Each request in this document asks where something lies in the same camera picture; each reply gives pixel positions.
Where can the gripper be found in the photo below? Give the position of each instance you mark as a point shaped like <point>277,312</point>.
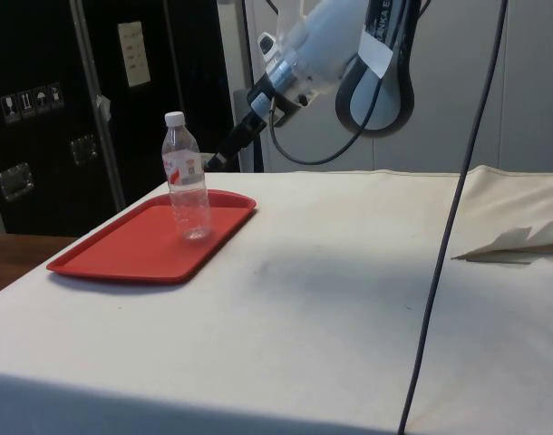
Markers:
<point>261,99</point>

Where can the clear plastic bottle white cap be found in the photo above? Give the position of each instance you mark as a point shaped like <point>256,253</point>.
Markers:
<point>187,190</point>

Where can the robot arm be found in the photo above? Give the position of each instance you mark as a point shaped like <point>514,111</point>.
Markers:
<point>324,50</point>

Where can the red tray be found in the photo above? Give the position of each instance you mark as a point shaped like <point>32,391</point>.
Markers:
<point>136,249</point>

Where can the black cabinet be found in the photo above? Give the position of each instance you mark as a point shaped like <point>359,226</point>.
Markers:
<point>45,113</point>

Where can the pale lockers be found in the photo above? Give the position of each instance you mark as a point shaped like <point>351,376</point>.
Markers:
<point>521,90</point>

